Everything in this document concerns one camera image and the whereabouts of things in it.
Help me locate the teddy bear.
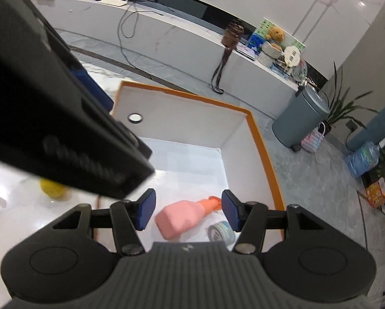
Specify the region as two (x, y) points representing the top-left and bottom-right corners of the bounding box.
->
(265, 26), (286, 44)

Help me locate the washi tape roll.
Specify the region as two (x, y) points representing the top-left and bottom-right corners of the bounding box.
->
(207, 221), (236, 246)

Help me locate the orange white storage box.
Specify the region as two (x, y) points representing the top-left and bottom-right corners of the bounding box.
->
(94, 80), (287, 242)

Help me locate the blue water jug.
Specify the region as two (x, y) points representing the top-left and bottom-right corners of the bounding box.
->
(346, 138), (385, 179)

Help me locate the woven pastel basket bag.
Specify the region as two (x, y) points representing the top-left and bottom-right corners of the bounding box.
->
(300, 122), (326, 153)

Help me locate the grey pedal trash bin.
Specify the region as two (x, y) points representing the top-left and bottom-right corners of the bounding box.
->
(272, 87), (330, 148)

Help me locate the yellow tape measure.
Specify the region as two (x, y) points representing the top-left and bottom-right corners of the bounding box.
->
(39, 178), (67, 199)

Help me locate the green potted plant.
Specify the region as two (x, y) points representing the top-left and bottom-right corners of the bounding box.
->
(325, 62), (379, 129)

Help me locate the orange cardboard box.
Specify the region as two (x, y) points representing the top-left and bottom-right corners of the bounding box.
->
(366, 177), (385, 209)

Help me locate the round white paper fan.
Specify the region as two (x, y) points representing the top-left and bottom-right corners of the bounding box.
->
(284, 45), (301, 68)

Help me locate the black power cable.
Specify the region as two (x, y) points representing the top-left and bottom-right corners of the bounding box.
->
(115, 0), (193, 94)

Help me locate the white woven basket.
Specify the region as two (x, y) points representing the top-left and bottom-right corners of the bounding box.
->
(257, 41), (283, 68)

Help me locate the pink spray bottle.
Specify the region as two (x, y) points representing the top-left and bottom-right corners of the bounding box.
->
(155, 196), (222, 240)

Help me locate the green poster card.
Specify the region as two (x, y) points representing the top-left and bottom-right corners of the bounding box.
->
(246, 18), (306, 55)

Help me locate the brown camera case with strap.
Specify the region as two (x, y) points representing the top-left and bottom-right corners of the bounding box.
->
(211, 20), (244, 94)

